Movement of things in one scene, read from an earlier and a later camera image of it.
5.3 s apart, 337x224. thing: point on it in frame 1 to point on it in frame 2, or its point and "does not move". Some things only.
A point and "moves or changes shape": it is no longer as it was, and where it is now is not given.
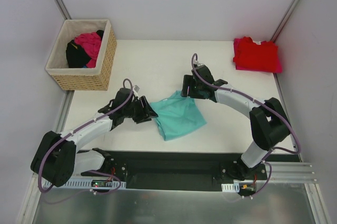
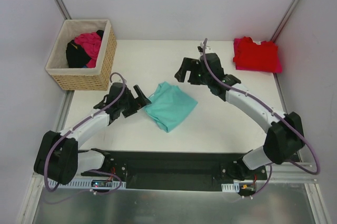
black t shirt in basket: [76, 57] does not move
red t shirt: [251, 54] does not move
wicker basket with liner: [65, 78] does not move
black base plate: [176, 171] does not move
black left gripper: [143, 109] to [134, 102]
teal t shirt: [178, 116] moves or changes shape
